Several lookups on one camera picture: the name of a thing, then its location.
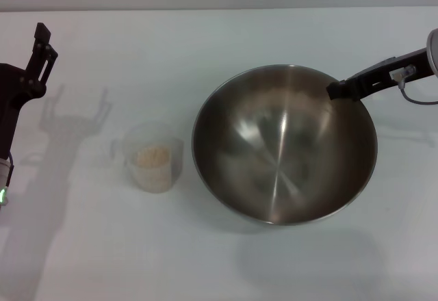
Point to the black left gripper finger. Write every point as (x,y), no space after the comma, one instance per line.
(39,65)

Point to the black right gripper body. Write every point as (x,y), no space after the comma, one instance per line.
(410,59)

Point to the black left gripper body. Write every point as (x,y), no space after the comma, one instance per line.
(8,89)

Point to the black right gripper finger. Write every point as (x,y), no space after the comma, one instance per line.
(357,92)
(335,90)

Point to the large stainless steel bowl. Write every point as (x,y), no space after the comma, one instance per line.
(284,150)

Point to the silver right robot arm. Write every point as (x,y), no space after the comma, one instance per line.
(434,51)

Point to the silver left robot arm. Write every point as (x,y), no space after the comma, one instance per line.
(3,174)

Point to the rice in cup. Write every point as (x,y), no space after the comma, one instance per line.
(153,157)

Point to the clear plastic measuring cup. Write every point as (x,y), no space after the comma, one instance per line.
(155,178)

